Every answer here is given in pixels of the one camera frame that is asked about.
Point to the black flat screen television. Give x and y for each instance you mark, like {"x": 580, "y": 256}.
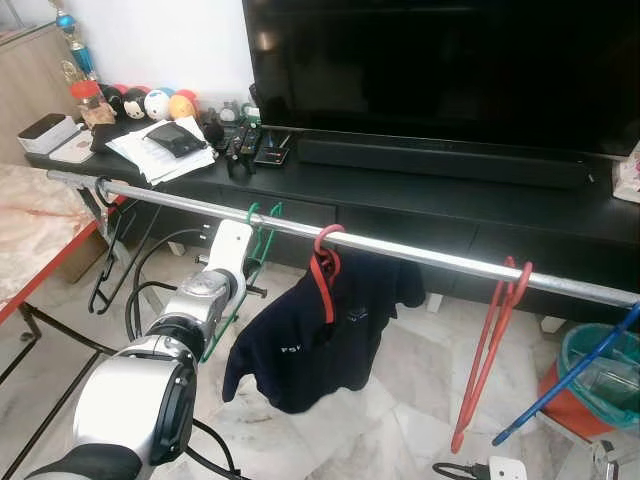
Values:
{"x": 450, "y": 70}

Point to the black flat pouch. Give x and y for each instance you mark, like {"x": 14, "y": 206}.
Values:
{"x": 175, "y": 140}

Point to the black remote control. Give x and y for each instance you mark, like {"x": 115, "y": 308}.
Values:
{"x": 243, "y": 145}

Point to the navy blue polo shirt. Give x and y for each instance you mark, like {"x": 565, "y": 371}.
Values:
{"x": 320, "y": 360}

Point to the black soundbar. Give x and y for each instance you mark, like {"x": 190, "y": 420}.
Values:
{"x": 440, "y": 163}

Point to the silver metal clothes rail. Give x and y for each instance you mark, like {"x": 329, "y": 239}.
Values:
{"x": 420, "y": 253}

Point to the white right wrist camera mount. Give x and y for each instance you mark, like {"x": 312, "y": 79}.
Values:
{"x": 507, "y": 470}

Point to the yellow red plush toy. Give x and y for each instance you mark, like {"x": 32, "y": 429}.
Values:
{"x": 183, "y": 106}

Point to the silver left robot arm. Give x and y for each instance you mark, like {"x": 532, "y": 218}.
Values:
{"x": 130, "y": 410}

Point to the red plastic hanger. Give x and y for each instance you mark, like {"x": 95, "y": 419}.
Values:
{"x": 460, "y": 430}
{"x": 322, "y": 275}

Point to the white box with black top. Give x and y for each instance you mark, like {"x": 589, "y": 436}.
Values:
{"x": 50, "y": 135}

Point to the orange bin with teal bag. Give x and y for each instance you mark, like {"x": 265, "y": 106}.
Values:
{"x": 575, "y": 415}

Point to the stack of white papers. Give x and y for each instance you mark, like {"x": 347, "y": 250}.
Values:
{"x": 140, "y": 160}

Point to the marble table with red edge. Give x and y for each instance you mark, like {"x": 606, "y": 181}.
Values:
{"x": 30, "y": 230}

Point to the gold trophy with blue cup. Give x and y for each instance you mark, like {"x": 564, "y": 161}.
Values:
{"x": 68, "y": 25}

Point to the black tv console cabinet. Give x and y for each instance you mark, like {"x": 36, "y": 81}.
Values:
{"x": 480, "y": 220}

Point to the black mouse plush toy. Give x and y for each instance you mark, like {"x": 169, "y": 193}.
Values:
{"x": 113, "y": 100}
{"x": 135, "y": 103}

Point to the small grey alarm clock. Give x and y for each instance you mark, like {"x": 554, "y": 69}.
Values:
{"x": 228, "y": 113}

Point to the light wood cabinet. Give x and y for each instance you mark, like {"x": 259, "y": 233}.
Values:
{"x": 30, "y": 100}

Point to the pale pink flat box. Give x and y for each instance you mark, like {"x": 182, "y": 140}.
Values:
{"x": 75, "y": 150}

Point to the white blue plush toy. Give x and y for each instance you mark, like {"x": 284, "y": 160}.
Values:
{"x": 157, "y": 104}

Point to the blue plastic hanger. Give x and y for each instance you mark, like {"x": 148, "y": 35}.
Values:
{"x": 560, "y": 383}

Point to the black round gadget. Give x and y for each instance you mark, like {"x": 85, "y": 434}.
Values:
{"x": 212, "y": 132}

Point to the green plastic hanger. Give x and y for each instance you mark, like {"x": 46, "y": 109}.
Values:
{"x": 268, "y": 225}

